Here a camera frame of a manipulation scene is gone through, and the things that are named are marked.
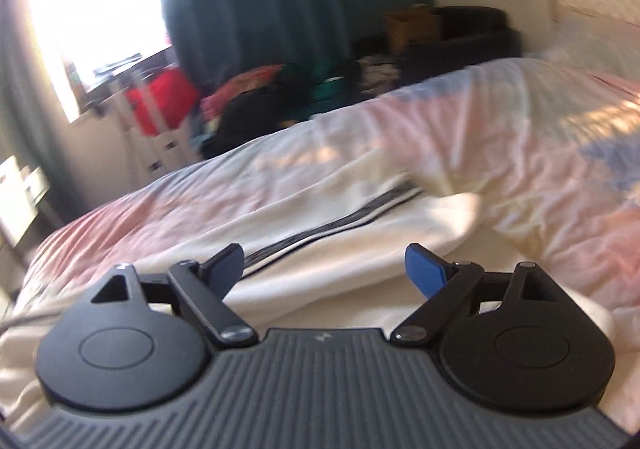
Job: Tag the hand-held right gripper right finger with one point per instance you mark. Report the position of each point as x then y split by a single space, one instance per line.
425 271

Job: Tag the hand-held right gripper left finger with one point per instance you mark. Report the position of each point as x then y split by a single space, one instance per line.
225 269

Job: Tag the pile of clothes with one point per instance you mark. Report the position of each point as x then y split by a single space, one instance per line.
255 121

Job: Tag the pink clothes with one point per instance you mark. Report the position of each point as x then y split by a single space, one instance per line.
235 89

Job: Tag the white metal stand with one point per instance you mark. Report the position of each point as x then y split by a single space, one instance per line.
150 149

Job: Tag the bed with pastel duvet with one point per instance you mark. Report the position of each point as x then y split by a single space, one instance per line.
500 129

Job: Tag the red bag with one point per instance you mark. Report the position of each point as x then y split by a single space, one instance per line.
162 99

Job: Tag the floral cloth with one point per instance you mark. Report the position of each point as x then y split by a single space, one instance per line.
377 74

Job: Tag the green cloth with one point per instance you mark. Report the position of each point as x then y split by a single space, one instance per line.
332 89

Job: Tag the white and black chair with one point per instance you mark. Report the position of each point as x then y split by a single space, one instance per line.
17 199

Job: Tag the black sofa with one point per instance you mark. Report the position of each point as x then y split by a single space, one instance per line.
475 34

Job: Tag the brown paper bag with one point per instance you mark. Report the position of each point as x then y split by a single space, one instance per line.
412 29

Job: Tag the window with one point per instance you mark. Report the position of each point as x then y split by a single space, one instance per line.
100 4

